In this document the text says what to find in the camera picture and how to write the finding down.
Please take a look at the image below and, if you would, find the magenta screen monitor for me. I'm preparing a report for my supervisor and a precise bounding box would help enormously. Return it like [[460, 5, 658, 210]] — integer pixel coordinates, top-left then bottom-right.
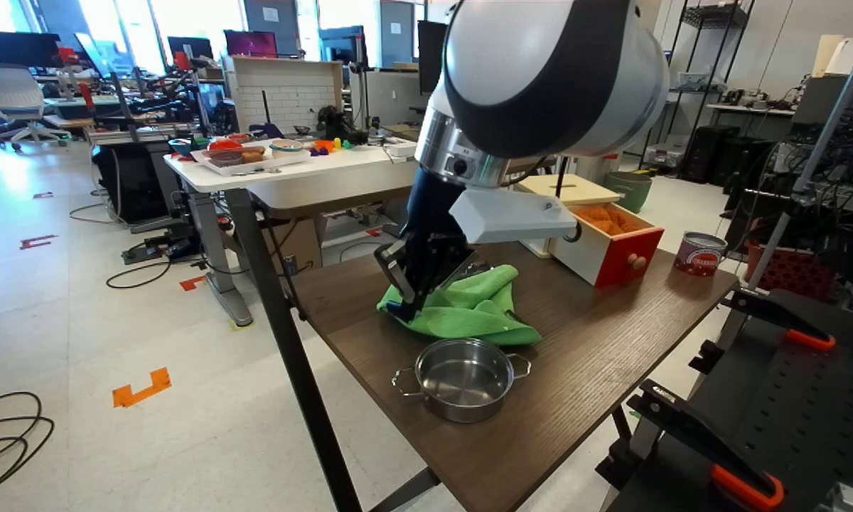
[[223, 27, 283, 59]]

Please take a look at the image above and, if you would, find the red perforated box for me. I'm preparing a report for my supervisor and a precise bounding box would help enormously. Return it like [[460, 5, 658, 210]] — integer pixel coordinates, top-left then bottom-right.
[[746, 240, 841, 301]]

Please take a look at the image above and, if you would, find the red front wooden drawer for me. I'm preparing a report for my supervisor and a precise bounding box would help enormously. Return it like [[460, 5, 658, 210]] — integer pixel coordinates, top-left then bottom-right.
[[548, 199, 665, 293]]

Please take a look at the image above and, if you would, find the orange plastic item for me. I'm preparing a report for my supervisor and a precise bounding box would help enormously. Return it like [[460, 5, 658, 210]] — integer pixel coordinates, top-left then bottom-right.
[[202, 133, 271, 169]]

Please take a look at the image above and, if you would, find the black clamp orange handle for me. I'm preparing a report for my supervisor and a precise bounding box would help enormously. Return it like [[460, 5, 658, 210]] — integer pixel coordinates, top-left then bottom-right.
[[722, 284, 840, 355], [622, 378, 791, 512]]

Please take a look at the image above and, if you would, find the dark computer monitor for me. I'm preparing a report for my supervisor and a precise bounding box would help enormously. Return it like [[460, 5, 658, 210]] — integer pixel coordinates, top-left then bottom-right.
[[0, 30, 65, 68]]

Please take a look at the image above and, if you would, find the aluminium pole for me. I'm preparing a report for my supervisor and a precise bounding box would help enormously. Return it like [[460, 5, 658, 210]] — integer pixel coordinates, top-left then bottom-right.
[[791, 11, 853, 196]]

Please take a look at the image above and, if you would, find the green microfiber towel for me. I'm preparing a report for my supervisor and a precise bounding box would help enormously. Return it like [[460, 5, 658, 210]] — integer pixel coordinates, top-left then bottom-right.
[[376, 261, 547, 351]]

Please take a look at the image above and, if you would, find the green bin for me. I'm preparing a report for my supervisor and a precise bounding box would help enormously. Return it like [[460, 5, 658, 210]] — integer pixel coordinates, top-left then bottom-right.
[[600, 169, 658, 217]]

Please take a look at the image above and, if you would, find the stainless steel pot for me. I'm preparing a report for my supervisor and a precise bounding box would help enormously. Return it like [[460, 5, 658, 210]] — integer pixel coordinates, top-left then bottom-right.
[[389, 335, 536, 426]]

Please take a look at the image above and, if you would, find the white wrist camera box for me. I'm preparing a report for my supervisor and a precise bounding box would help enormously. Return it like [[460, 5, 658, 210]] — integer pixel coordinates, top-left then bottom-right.
[[447, 183, 581, 247]]

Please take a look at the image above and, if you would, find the black floor cable coil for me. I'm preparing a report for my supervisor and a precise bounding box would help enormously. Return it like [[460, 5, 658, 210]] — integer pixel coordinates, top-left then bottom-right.
[[0, 387, 56, 502]]

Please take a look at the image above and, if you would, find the orange floor tape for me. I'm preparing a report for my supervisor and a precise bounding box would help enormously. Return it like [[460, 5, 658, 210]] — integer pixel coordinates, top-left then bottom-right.
[[112, 364, 177, 409]]

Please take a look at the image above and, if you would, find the light wooden box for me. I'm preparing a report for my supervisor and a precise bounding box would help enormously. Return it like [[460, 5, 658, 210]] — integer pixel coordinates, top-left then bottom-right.
[[514, 170, 629, 260]]

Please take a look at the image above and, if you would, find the white desk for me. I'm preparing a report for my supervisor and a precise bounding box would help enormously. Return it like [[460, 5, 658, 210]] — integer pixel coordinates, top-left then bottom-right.
[[165, 136, 420, 330]]

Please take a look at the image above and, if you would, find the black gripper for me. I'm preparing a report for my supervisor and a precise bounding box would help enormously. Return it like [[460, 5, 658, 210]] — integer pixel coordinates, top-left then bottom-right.
[[372, 169, 479, 321]]

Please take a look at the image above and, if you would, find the metal shelf rack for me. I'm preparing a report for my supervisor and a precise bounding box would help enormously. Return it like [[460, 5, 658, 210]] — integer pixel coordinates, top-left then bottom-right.
[[665, 0, 763, 145]]

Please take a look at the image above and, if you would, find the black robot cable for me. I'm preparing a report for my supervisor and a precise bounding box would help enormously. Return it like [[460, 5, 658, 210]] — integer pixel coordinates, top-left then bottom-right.
[[553, 153, 587, 244]]

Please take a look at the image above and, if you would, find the white swivel chair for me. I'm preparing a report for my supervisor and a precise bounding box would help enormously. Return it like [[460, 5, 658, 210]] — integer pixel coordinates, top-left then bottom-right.
[[0, 62, 74, 153]]

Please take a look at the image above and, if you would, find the white perforated panel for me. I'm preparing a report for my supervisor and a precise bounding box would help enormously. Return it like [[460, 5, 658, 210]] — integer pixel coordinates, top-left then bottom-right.
[[231, 55, 349, 136]]

